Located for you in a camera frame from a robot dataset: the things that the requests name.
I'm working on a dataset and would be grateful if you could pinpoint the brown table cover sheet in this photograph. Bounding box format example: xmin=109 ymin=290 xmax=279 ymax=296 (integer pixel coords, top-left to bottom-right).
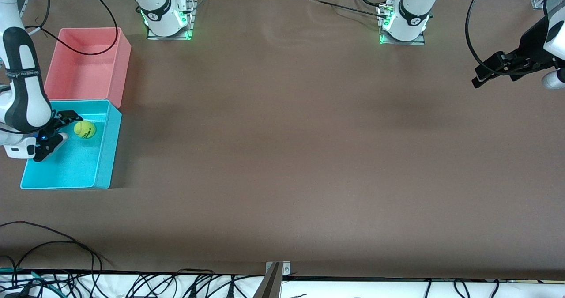
xmin=0 ymin=0 xmax=565 ymax=281

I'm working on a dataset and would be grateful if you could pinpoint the blue plastic bin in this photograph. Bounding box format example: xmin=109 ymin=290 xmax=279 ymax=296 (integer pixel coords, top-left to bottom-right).
xmin=20 ymin=99 xmax=122 ymax=190

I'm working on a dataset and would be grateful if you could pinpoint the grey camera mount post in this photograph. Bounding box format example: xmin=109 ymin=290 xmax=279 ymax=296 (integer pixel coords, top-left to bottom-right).
xmin=252 ymin=263 xmax=283 ymax=298

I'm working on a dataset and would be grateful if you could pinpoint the small metal bracket plate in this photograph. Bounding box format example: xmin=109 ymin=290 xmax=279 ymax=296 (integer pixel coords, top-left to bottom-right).
xmin=265 ymin=261 xmax=291 ymax=275

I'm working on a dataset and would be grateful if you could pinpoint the pink plastic bin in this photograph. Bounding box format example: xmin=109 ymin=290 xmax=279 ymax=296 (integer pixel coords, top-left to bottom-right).
xmin=41 ymin=27 xmax=132 ymax=109

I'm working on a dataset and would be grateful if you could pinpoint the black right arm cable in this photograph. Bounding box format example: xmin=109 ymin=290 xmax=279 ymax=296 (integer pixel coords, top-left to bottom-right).
xmin=24 ymin=0 xmax=120 ymax=56

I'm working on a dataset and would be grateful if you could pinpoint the yellow-green tennis ball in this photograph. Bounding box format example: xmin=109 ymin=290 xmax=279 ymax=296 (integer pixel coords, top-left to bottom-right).
xmin=74 ymin=121 xmax=97 ymax=140

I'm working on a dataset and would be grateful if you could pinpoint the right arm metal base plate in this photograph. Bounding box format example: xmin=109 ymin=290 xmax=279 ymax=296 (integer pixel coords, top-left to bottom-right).
xmin=147 ymin=0 xmax=196 ymax=41

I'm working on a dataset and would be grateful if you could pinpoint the thin grey cable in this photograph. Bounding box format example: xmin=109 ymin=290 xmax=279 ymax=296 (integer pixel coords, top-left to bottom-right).
xmin=187 ymin=0 xmax=213 ymax=14

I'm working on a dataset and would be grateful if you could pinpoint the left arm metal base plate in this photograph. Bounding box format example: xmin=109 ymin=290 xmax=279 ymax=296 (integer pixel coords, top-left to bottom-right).
xmin=379 ymin=2 xmax=426 ymax=46

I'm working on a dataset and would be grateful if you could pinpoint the long looping black cable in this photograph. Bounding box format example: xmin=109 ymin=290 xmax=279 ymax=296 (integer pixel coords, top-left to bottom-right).
xmin=0 ymin=221 xmax=111 ymax=274

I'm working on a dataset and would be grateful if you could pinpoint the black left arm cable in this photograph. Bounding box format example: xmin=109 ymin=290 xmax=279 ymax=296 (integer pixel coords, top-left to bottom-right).
xmin=465 ymin=0 xmax=501 ymax=75

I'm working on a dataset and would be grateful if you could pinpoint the teal cable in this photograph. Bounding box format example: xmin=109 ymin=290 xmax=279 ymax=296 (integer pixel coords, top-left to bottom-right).
xmin=0 ymin=267 xmax=58 ymax=292

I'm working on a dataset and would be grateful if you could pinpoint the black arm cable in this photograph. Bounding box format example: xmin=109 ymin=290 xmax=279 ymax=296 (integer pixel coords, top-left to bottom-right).
xmin=24 ymin=0 xmax=120 ymax=56
xmin=465 ymin=0 xmax=501 ymax=75

